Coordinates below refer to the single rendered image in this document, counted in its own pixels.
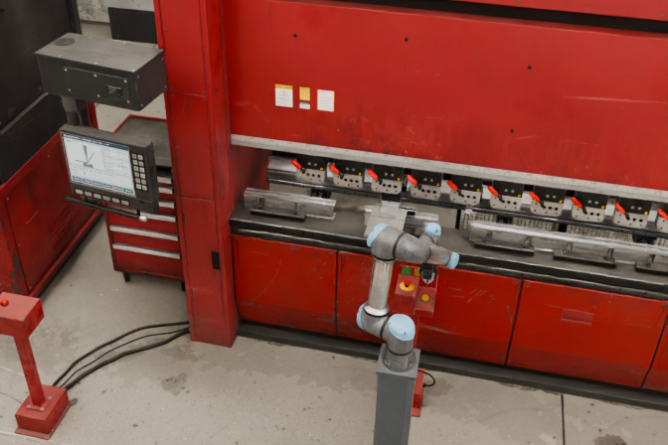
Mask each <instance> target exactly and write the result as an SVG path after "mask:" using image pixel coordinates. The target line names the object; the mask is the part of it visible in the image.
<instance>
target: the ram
mask: <svg viewBox="0 0 668 445"><path fill-rule="evenodd" d="M223 11H224V27H225V43H226V59H227V75H228V91H229V107H230V122H231V134H235V135H242V136H249V137H256V138H264V139H272V140H279V141H287V142H294V143H302V144H310V145H317V146H325V147H332V148H340V149H348V150H355V151H363V152H370V153H378V154H386V155H393V156H401V157H408V158H416V159H424V160H430V161H438V162H446V163H453V164H461V165H468V166H476V167H484V168H491V169H499V170H506V171H514V172H522V173H529V174H537V175H544V176H552V177H560V178H567V179H575V180H582V181H590V182H598V183H605V184H612V185H619V186H627V187H635V188H642V189H650V190H657V191H665V192H668V34H666V33H656V32H646V31H636V30H626V29H615V28H605V27H596V26H586V25H576V24H566V23H556V22H546V21H535V20H525V19H515V18H505V17H495V16H485V15H475V14H465V13H455V12H444V11H434V10H424V9H415V8H405V7H395V6H385V5H375V4H365V3H354V2H344V1H334V0H223ZM276 84H281V85H290V86H292V107H288V106H280V105H276V100H275V85H276ZM301 87H307V88H310V100H302V99H300V88H301ZM317 89H323V90H332V91H334V112H332V111H324V110H317ZM300 102H307V103H310V109H305V108H300ZM231 140H232V136H231ZM232 144H233V145H241V146H248V147H255V148H262V149H270V150H277V151H285V152H292V153H300V154H307V155H315V156H322V157H330V158H337V159H345V160H352V161H360V162H367V163H374V164H382V165H389V166H397V167H404V168H412V169H419V170H427V171H433V172H441V173H448V174H456V175H463V176H471V177H478V178H486V179H493V180H500V181H508V182H515V183H523V184H530V185H538V186H545V187H553V188H560V189H568V190H575V191H583V192H590V193H598V194H605V195H613V196H620V197H626V198H634V199H641V200H649V201H656V202H664V203H668V198H666V197H658V196H651V195H643V194H636V193H628V192H621V191H614V190H606V189H599V188H591V187H584V186H576V185H569V184H561V183H554V182H546V181H539V180H531V179H524V178H516V177H509V176H501V175H493V174H486V173H478V172H471V171H463V170H456V169H448V168H441V167H433V166H427V165H419V164H412V163H404V162H397V161H389V160H381V159H374V158H366V157H359V156H351V155H344V154H336V153H329V152H321V151H314V150H306V149H299V148H291V147H284V146H276V145H269V144H261V143H253V142H246V141H239V140H232Z"/></svg>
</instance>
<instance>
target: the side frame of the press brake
mask: <svg viewBox="0 0 668 445"><path fill-rule="evenodd" d="M153 5H154V14H155V23H156V32H157V40H158V49H163V50H164V51H165V52H164V53H163V55H164V64H165V73H166V81H167V89H166V90H165V91H164V92H163V93H164V101H165V110H166V119H167V128H168V137H169V146H170V154H171V163H172V172H173V181H174V190H175V199H176V208H177V216H178V225H179V233H180V242H181V251H182V260H183V268H184V277H185V286H186V295H187V304H188V313H189V322H190V330H191V339H192V341H193V342H200V343H206V344H211V345H217V346H222V347H227V348H231V347H232V346H233V343H234V341H235V339H236V337H237V335H238V327H239V325H240V323H241V318H240V315H239V310H238V305H237V301H236V295H235V280H234V266H233V251H232V237H231V226H230V223H229V218H230V216H231V214H232V212H233V211H234V209H235V207H236V205H237V204H238V202H239V200H240V199H241V198H244V192H245V190H246V189H247V188H254V189H261V190H268V191H269V183H268V182H267V175H266V169H267V166H268V149H262V148H255V147H248V146H241V145H233V144H232V140H231V122H230V107H229V91H228V75H227V59H226V43H225V27H224V11H223V0H153Z"/></svg>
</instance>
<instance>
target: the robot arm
mask: <svg viewBox="0 0 668 445"><path fill-rule="evenodd" d="M440 234H441V232H440V225H439V224H437V223H435V222H429V223H428V224H427V225H426V226H425V229H424V233H423V234H422V235H421V236H420V237H419V238H416V237H414V236H413V235H411V234H409V233H406V232H404V231H401V230H399V229H397V228H394V227H392V226H390V225H389V224H384V223H378V224H377V225H376V226H375V227H374V228H373V229H372V231H371V232H370V234H369V236H368V239H367V245H368V246H369V247H372V251H371V255H372V256H373V257H374V262H373V269H372V276H371V283H370V290H369V297H368V301H366V302H365V303H364V304H363V305H362V306H361V307H360V309H359V312H358V314H357V324H358V326H359V327H360V328H361V329H363V330H364V331H366V332H369V333H371V334H373V335H375V336H377V337H378V338H380V339H382V340H384V341H386V342H387V346H386V348H385V349H384V351H383V354H382V362H383V365H384V366H385V367H386V368H387V369H388V370H390V371H394V372H406V371H410V370H411V369H412V368H413V367H414V366H415V364H416V355H415V352H414V349H413V347H414V338H415V333H416V331H415V324H414V321H413V320H412V319H411V318H410V317H408V316H407V315H404V314H400V315H399V314H395V315H392V314H390V306H389V304H388V297H389V290H390V284H391V278H392V271H393V265H394V261H395V260H397V259H398V260H401V261H405V262H411V263H419V264H421V265H420V266H419V274H420V276H421V278H422V280H423V281H424V282H425V283H426V284H428V283H430V282H431V281H432V280H433V279H434V278H435V277H436V275H437V271H438V270H437V269H438V268H436V267H437V265H438V264H439V265H443V266H446V267H448V268H451V269H452V268H454V267H455V266H456V265H457V263H458V260H459V255H458V254H457V253H455V252H453V251H451V250H448V249H446V248H443V247H441V246H439V240H440Z"/></svg>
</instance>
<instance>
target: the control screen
mask: <svg viewBox="0 0 668 445"><path fill-rule="evenodd" d="M63 137H64V142H65V147H66V152H67V157H68V162H69V167H70V172H71V177H72V181H76V182H80V183H85V184H89V185H93V186H97V187H101V188H105V189H110V190H114V191H118V192H121V193H125V194H129V195H134V189H133V182H132V175H131V169H130V162H129V155H128V148H127V147H123V146H118V145H114V144H109V143H105V142H100V141H96V140H91V139H87V138H82V137H78V136H74V135H70V134H65V133H63ZM82 170H84V171H87V175H85V174H82Z"/></svg>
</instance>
